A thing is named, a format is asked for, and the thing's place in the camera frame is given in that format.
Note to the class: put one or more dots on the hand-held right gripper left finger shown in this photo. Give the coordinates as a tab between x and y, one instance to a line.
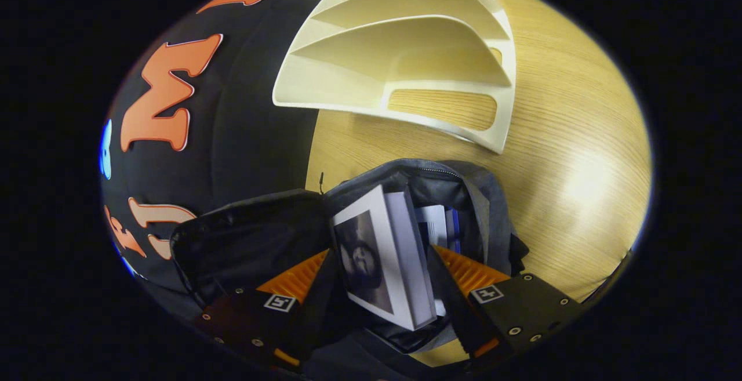
249	317

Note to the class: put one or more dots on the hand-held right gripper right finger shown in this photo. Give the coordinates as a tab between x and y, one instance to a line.
522	311

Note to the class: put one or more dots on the dark grey schoolbag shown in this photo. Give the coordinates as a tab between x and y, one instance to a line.
249	236

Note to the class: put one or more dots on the blue book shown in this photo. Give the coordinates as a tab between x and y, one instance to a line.
432	224

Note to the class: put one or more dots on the white book with portrait cover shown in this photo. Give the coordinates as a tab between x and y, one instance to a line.
400	253

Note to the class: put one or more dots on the white bookshelf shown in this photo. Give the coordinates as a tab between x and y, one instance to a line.
371	56

